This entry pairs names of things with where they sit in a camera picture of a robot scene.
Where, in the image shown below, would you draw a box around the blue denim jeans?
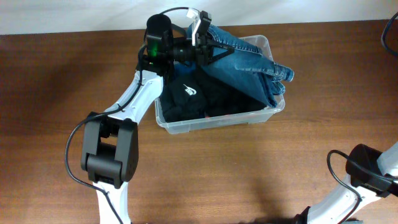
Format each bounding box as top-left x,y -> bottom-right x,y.
202,25 -> 294,108

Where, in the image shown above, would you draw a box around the black garment with red trim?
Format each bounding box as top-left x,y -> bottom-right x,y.
193,68 -> 267,117

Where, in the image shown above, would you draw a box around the black Nike garment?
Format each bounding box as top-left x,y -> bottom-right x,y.
160,75 -> 207,123

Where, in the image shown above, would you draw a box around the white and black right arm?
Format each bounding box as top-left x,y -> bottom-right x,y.
292,144 -> 397,224

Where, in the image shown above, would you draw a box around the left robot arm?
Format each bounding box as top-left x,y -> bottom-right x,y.
80,8 -> 234,223

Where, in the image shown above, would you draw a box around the clear plastic storage bin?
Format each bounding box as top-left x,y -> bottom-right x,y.
154,34 -> 286,135

